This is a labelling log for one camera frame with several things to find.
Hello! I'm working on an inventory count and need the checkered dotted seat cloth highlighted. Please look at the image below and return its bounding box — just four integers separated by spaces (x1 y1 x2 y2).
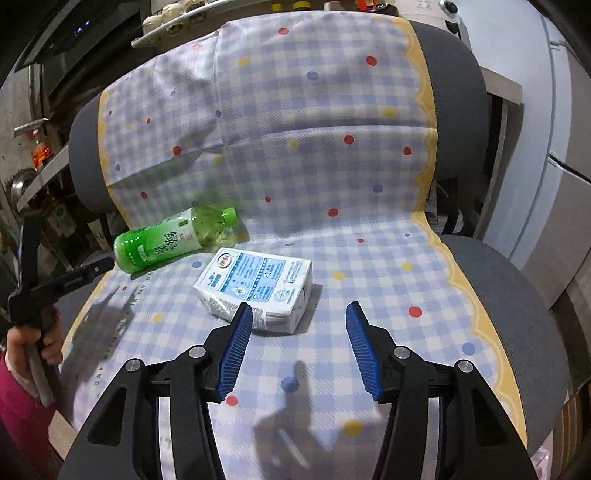
60 9 527 480

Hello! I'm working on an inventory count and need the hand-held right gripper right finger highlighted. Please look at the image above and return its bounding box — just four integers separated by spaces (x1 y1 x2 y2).
345 301 539 480

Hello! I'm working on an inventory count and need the white kitchen appliance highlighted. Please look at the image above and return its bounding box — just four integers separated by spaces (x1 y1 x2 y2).
401 0 468 34

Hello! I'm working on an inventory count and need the grey countertop ledge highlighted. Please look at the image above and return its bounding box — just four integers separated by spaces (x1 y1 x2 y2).
478 65 523 108

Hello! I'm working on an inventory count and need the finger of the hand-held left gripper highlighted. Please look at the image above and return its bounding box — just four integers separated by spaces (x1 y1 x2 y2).
18 216 44 296
30 256 115 305

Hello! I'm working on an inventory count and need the cluttered metal kitchen shelf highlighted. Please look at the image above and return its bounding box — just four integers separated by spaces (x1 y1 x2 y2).
0 0 222 287

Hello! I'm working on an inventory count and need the grey office chair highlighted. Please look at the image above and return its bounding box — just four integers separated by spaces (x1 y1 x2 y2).
68 18 568 480

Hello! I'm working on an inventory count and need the green tea bottle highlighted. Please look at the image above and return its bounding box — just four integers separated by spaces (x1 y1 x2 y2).
113 206 238 273

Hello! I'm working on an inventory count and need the pale printed plastic bag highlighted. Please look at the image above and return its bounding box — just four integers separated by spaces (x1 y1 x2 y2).
530 451 555 480

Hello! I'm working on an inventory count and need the black appliance with blue light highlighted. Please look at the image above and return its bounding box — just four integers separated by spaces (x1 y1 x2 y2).
14 0 144 71

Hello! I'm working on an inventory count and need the person's left forearm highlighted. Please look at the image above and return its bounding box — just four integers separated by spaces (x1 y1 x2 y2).
0 351 61 476

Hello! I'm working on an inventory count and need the grey refrigerator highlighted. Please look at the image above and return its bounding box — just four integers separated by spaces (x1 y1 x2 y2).
462 0 591 311

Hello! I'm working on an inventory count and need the person's left hand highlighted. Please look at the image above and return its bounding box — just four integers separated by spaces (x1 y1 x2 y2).
4 308 64 370

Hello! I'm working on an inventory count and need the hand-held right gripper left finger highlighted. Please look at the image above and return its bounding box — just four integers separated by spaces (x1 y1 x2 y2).
58 302 254 480

